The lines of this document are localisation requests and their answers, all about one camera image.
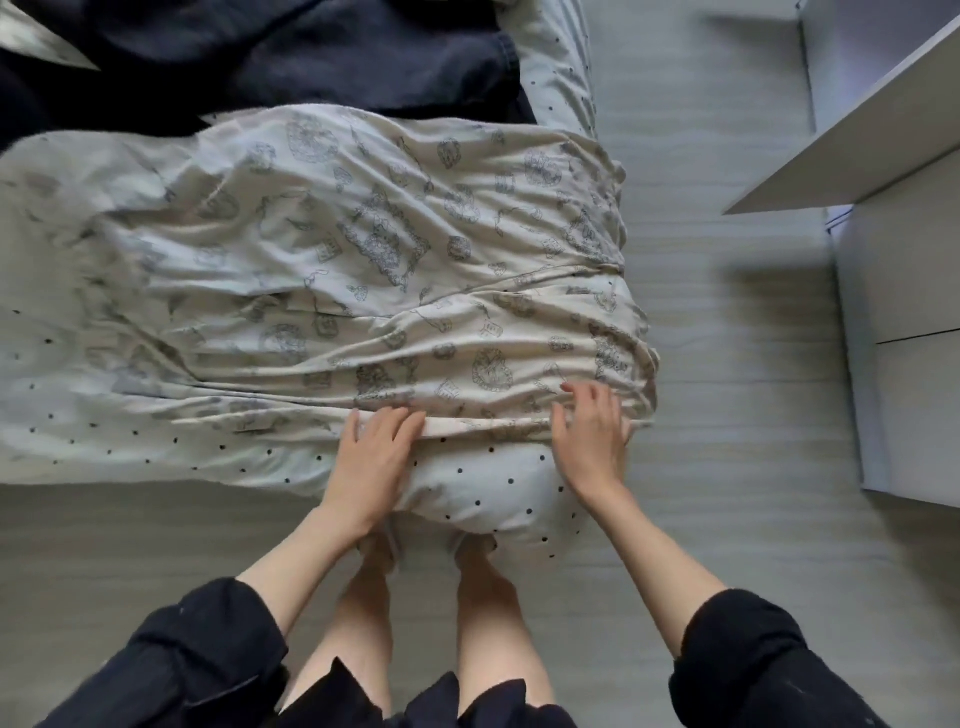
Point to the person's left hand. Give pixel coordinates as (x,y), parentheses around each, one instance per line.
(372,473)

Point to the person's right hand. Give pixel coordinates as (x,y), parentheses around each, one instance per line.
(593,443)

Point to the cream printed pyjama trousers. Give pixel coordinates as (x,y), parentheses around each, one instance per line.
(300,255)

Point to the light grey wardrobe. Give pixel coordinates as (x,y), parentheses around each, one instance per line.
(915,255)

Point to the dark navy jeans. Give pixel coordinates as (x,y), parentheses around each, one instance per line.
(375,60)

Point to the person's right forearm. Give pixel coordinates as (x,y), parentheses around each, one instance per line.
(660,570)

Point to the person's bare leg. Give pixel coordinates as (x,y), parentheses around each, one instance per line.
(353,630)
(495,630)

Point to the person's black shorts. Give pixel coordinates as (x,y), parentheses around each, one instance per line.
(435,705)

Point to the white dotted bed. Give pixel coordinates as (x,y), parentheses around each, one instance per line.
(480,495)

